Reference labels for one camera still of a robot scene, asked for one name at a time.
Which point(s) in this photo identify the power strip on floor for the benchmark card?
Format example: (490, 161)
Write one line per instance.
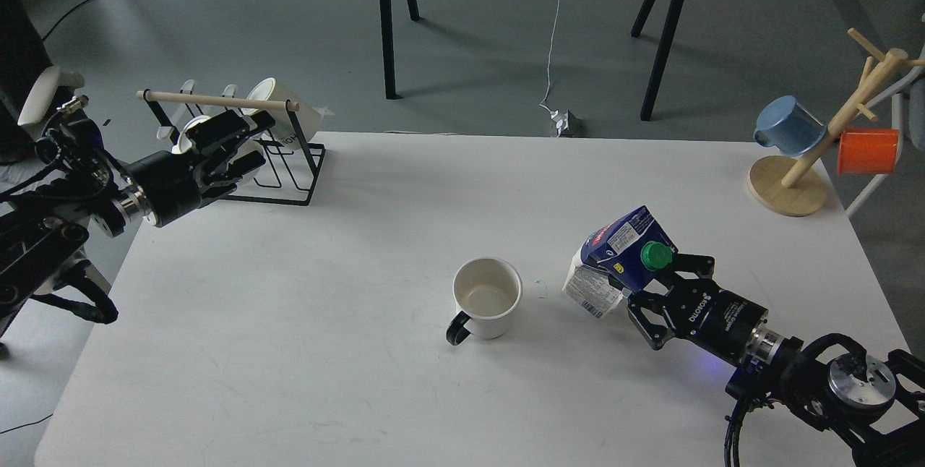
(565, 124)

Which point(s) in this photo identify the blue cup on tree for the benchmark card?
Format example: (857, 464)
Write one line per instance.
(788, 126)

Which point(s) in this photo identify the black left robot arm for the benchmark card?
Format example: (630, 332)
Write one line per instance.
(43, 235)

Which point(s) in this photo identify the grey chair left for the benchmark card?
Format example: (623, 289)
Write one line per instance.
(19, 134)

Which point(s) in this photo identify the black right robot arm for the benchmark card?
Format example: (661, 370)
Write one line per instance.
(832, 383)

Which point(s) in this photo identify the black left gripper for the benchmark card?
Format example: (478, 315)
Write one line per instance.
(173, 185)

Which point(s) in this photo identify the white mug rear on rack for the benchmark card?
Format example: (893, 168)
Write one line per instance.
(284, 132)

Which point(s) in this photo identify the orange cup on tree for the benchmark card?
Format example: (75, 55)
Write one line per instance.
(868, 151)

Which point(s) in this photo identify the white mug black handle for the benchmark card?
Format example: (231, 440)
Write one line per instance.
(486, 291)

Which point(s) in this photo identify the wooden mug tree stand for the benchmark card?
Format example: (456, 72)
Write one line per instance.
(789, 186)

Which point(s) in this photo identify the black table trestle right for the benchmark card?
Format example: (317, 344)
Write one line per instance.
(665, 43)

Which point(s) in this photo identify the blue milk carton green cap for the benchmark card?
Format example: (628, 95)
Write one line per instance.
(618, 259)

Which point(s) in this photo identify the white mug on rack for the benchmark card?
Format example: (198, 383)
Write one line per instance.
(220, 149)
(284, 132)

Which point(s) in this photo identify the white mug front on rack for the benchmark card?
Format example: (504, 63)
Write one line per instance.
(220, 149)

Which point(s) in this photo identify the black wire mug rack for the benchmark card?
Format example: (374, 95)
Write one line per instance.
(287, 177)

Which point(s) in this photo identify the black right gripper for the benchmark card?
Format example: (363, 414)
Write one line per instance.
(719, 321)

